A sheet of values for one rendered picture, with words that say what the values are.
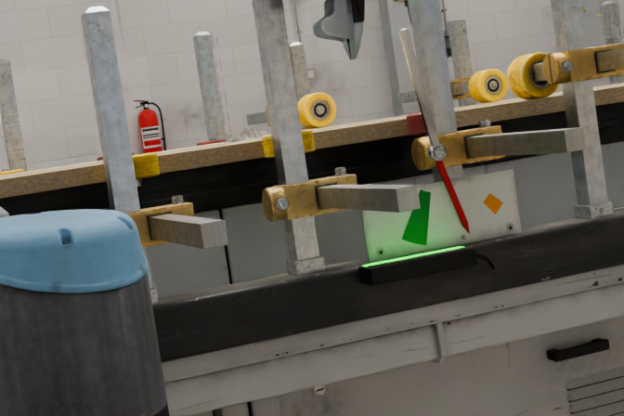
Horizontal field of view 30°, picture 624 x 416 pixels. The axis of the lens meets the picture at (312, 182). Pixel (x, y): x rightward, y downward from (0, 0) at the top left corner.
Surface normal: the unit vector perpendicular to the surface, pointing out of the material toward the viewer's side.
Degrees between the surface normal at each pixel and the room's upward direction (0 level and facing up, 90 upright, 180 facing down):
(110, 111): 90
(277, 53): 90
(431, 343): 90
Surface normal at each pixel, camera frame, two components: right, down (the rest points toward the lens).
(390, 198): -0.93, 0.15
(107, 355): 0.68, -0.05
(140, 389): 0.83, -0.09
